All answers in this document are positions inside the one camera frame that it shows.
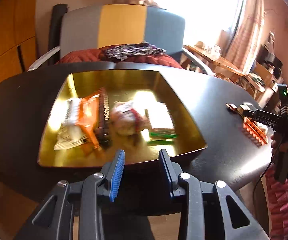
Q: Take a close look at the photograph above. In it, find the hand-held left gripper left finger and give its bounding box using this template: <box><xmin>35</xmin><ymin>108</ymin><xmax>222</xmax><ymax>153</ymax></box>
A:
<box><xmin>14</xmin><ymin>149</ymin><xmax>126</xmax><ymax>240</ymax></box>

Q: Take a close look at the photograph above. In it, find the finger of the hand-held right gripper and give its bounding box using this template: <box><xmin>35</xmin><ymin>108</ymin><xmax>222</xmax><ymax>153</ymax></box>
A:
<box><xmin>237</xmin><ymin>102</ymin><xmax>283</xmax><ymax>124</ymax></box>

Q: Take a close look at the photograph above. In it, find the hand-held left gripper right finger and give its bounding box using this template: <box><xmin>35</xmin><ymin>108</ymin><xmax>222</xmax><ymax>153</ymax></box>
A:
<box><xmin>158</xmin><ymin>149</ymin><xmax>269</xmax><ymax>240</ymax></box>

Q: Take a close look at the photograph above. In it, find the red gold chocolate candy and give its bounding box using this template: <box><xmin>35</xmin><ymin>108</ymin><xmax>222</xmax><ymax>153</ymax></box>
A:
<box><xmin>226</xmin><ymin>103</ymin><xmax>240</xmax><ymax>113</ymax></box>

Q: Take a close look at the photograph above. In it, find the orange ridged plastic piece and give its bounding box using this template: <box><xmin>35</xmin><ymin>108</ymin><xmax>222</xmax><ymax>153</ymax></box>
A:
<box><xmin>241</xmin><ymin>117</ymin><xmax>268</xmax><ymax>147</ymax></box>

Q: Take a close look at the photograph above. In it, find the green cracker packet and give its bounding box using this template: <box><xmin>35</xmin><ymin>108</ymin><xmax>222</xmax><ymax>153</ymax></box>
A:
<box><xmin>146</xmin><ymin>102</ymin><xmax>179</xmax><ymax>146</ymax></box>

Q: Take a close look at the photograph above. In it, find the small bag with red tie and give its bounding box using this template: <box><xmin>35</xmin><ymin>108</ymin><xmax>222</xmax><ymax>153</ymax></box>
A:
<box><xmin>111</xmin><ymin>101</ymin><xmax>151</xmax><ymax>137</ymax></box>

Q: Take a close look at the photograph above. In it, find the orange brush with black bristles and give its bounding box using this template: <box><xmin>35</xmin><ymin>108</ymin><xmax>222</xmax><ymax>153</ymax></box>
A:
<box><xmin>80</xmin><ymin>87</ymin><xmax>112</xmax><ymax>155</ymax></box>

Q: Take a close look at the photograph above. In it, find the beige snack packet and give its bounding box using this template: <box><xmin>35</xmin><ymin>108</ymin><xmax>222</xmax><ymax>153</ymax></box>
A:
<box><xmin>53</xmin><ymin>97</ymin><xmax>89</xmax><ymax>151</ymax></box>

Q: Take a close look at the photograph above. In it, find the gold tray with maroon sides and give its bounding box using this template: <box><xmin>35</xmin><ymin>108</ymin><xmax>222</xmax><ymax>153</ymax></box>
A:
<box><xmin>37</xmin><ymin>70</ymin><xmax>208</xmax><ymax>168</ymax></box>

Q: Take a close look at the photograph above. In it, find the person's right hand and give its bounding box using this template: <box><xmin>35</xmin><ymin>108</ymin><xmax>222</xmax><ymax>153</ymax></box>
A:
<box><xmin>270</xmin><ymin>131</ymin><xmax>282</xmax><ymax>165</ymax></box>

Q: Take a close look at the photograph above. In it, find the wooden dining table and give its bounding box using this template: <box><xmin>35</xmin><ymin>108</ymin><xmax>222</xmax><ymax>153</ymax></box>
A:
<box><xmin>184</xmin><ymin>44</ymin><xmax>245</xmax><ymax>77</ymax></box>

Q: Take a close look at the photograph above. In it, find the pink quilted blanket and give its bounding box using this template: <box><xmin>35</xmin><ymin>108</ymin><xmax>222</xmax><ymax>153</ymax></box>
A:
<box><xmin>265</xmin><ymin>174</ymin><xmax>288</xmax><ymax>240</ymax></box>

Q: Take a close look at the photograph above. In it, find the set of glassware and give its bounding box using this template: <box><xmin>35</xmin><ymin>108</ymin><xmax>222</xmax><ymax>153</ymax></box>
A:
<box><xmin>195</xmin><ymin>41</ymin><xmax>222</xmax><ymax>55</ymax></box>

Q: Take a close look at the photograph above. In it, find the window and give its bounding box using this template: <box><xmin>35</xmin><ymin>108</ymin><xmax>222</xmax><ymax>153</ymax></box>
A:
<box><xmin>144</xmin><ymin>0</ymin><xmax>248</xmax><ymax>46</ymax></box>

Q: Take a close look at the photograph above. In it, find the red quilted jacket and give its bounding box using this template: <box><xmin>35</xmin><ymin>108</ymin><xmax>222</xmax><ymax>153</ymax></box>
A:
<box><xmin>55</xmin><ymin>45</ymin><xmax>184</xmax><ymax>70</ymax></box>

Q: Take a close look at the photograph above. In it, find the leopard print cloth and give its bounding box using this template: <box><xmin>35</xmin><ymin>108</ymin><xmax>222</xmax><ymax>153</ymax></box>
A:
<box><xmin>103</xmin><ymin>41</ymin><xmax>167</xmax><ymax>62</ymax></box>

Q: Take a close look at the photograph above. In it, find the grey yellow blue armchair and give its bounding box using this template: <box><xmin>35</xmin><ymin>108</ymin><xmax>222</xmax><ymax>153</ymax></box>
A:
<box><xmin>27</xmin><ymin>4</ymin><xmax>214</xmax><ymax>75</ymax></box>

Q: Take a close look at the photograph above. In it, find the wooden wardrobe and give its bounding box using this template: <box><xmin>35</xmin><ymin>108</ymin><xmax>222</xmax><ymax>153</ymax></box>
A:
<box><xmin>0</xmin><ymin>0</ymin><xmax>39</xmax><ymax>100</ymax></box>

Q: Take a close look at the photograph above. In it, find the black cable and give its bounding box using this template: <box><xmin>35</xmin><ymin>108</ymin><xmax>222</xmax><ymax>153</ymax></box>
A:
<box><xmin>252</xmin><ymin>159</ymin><xmax>275</xmax><ymax>217</ymax></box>

